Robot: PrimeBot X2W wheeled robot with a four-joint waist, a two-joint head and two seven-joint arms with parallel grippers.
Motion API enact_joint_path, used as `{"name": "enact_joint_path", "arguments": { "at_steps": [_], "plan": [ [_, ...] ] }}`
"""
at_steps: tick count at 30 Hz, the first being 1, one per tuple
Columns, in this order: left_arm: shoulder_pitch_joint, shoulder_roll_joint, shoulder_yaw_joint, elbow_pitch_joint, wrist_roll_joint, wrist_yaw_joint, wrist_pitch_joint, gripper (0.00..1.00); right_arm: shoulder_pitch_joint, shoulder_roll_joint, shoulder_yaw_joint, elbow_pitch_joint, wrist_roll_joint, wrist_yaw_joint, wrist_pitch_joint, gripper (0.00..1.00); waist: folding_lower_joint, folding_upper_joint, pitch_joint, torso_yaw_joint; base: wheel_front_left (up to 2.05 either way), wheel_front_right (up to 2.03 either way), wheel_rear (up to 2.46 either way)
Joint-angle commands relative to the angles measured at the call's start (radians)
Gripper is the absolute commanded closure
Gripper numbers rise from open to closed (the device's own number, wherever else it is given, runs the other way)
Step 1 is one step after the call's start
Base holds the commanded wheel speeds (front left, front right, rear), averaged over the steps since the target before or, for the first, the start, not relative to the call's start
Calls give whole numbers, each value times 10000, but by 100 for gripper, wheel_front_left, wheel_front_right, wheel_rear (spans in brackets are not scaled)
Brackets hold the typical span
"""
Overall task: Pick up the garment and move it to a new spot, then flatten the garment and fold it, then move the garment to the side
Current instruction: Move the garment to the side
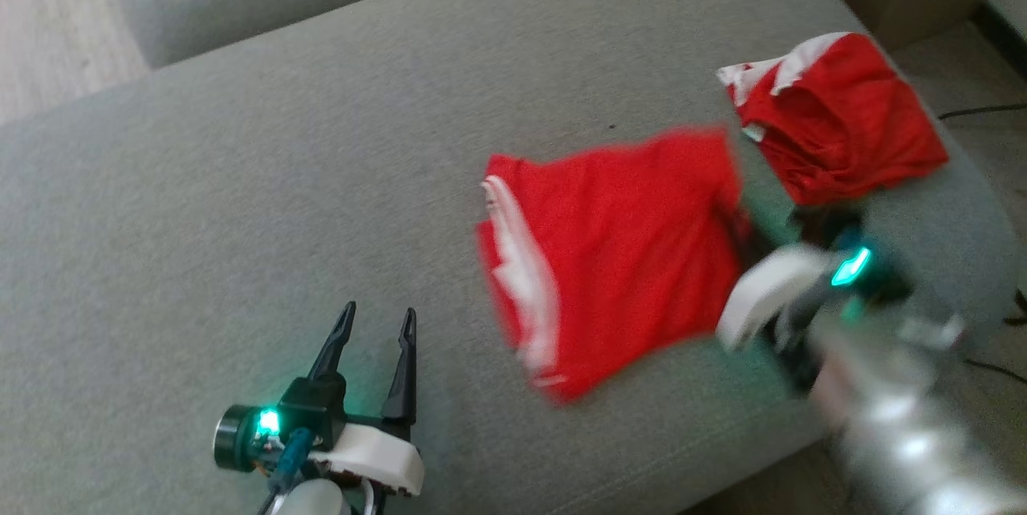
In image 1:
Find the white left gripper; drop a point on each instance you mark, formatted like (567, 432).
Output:
(377, 455)

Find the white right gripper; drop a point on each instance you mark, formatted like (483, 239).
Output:
(770, 290)

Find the red shorts with white stripe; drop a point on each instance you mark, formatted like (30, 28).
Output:
(626, 258)

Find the red Bulls basketball jersey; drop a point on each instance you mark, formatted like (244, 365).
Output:
(850, 130)

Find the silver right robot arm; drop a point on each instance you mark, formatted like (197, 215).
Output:
(899, 435)

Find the large grey sofa chaise seat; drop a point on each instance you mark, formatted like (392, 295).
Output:
(321, 178)

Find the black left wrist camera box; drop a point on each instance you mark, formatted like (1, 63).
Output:
(313, 407)

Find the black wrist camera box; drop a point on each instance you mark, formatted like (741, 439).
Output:
(313, 407)
(830, 228)

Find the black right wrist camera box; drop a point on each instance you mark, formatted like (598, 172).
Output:
(830, 228)

